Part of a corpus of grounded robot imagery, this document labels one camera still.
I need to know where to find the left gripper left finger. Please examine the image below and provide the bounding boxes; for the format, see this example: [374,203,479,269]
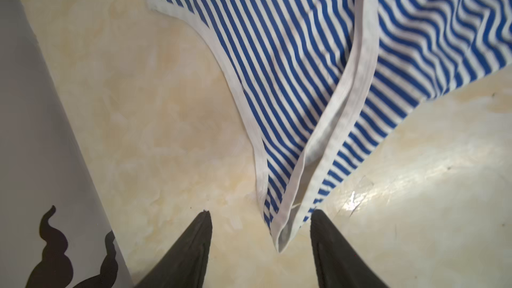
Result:
[136,211,213,288]

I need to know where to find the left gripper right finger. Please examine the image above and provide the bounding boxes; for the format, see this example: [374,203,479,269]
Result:
[310,209,387,287]

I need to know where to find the blue white striped tank top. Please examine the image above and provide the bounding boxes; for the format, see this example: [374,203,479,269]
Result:
[147,0,511,251]

